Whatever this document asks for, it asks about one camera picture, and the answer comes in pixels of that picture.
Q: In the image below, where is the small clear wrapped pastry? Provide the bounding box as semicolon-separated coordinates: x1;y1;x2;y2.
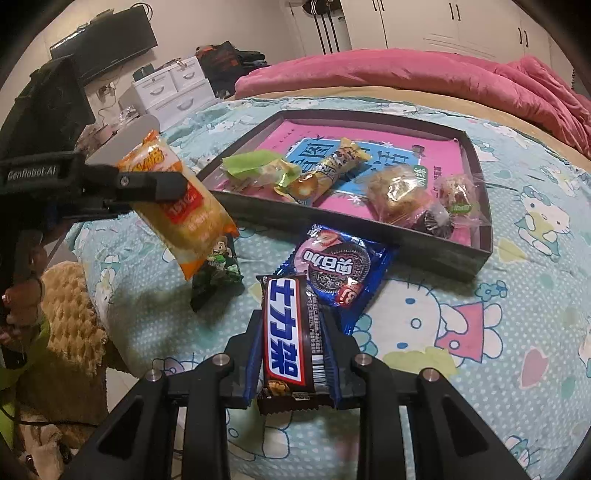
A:
434;173;490;227

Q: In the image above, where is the gold snack packet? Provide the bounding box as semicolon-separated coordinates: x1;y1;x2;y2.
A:
295;137;372;204

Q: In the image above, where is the clear wrapped golden snack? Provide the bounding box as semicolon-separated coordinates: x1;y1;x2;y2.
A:
274;161;324;204

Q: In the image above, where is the green wrapped snack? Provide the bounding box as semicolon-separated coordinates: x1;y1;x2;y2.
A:
222;150;282;190

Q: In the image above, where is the dark rectangular tray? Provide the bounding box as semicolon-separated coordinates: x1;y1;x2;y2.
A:
196;109;495;282

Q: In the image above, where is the dark clothes pile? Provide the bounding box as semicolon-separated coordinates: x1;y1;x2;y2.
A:
196;41;269;100

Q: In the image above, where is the pink blanket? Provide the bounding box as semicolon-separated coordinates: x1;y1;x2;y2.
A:
235;46;591;160

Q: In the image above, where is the clear wrapped dark cupcake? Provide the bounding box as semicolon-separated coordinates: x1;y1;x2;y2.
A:
409;203;455;238

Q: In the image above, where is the person's left hand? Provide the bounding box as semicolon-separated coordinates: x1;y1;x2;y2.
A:
0;233;47;344

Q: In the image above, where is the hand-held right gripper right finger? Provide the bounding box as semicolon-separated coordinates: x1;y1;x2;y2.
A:
321;309;532;480

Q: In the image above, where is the blue cookie packet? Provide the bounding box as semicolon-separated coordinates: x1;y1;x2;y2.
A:
277;224;400;335

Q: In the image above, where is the orange snack packet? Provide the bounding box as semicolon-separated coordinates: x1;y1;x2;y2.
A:
115;129;238;282

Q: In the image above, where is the green snack packet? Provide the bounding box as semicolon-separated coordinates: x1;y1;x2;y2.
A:
189;235;245;312

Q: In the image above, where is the person's left forearm green sleeve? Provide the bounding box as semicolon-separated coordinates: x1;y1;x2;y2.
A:
0;318;51;444

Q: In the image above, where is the white wardrobe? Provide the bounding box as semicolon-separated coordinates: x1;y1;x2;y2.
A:
281;0;575;63

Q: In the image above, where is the dark chocolate bar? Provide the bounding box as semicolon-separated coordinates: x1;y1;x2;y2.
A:
255;273;335;416

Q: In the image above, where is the white drawer chest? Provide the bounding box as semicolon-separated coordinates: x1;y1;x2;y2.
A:
119;58;218;132

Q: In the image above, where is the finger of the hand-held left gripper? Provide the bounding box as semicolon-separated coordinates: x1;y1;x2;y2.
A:
83;164;191;220

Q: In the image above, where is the tan plush rug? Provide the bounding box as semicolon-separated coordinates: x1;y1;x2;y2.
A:
14;261;121;444

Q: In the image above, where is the black television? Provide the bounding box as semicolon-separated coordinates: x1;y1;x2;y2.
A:
50;7;158;86

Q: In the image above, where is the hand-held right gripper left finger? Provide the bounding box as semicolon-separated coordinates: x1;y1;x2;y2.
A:
60;309;266;480

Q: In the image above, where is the printed cartoon blanket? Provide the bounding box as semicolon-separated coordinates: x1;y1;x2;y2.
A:
65;95;591;480

